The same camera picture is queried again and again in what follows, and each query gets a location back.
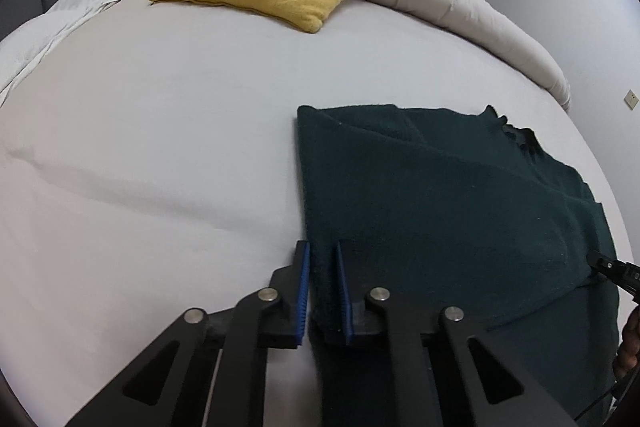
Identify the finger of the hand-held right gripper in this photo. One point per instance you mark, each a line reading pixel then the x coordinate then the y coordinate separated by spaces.
pixel 600 264

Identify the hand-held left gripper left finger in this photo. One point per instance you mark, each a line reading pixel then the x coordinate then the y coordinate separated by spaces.
pixel 301 292

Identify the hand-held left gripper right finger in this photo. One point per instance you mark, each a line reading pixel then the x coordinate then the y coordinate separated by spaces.
pixel 344 297

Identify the dark green towel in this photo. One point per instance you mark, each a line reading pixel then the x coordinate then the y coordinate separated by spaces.
pixel 450 207

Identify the person's right hand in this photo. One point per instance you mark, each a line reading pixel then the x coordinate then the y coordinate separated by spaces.
pixel 629 342

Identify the bed with white sheet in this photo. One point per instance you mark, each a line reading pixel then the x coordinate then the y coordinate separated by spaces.
pixel 175 132

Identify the white towel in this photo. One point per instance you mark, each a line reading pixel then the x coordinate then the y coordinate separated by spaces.
pixel 65 17

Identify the wall socket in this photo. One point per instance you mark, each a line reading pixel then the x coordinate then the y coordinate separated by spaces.
pixel 631 99

